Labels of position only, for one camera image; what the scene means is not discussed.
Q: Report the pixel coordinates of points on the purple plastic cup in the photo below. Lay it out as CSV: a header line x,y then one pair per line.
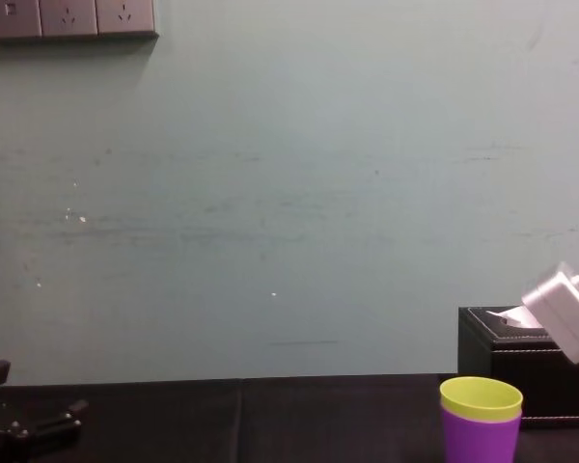
x,y
480,441

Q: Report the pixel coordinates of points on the yellow-green plastic cup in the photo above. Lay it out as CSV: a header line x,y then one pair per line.
x,y
482,400

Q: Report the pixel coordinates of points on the black table cloth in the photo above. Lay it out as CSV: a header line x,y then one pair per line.
x,y
270,419

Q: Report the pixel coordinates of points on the black leather tissue box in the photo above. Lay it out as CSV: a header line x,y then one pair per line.
x,y
511,381

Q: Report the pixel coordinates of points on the white tissue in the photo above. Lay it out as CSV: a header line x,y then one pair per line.
x,y
516,318

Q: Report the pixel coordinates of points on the grey wall switch plate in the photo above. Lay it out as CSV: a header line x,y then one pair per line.
x,y
13,17

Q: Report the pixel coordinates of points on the grey wall socket plate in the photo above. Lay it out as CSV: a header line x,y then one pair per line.
x,y
69,17
125,15

